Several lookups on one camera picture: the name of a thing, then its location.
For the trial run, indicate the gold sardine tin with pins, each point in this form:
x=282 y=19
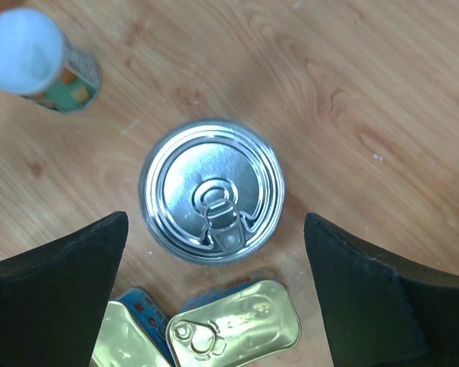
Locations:
x=237 y=329
x=132 y=333

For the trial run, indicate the blue can silver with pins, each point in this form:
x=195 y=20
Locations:
x=211 y=191

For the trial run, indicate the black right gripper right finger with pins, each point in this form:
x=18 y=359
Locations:
x=378 y=308

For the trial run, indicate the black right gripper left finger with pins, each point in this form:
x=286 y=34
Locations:
x=53 y=297

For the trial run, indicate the short green can white lid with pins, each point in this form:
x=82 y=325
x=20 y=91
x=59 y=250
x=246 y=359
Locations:
x=39 y=63

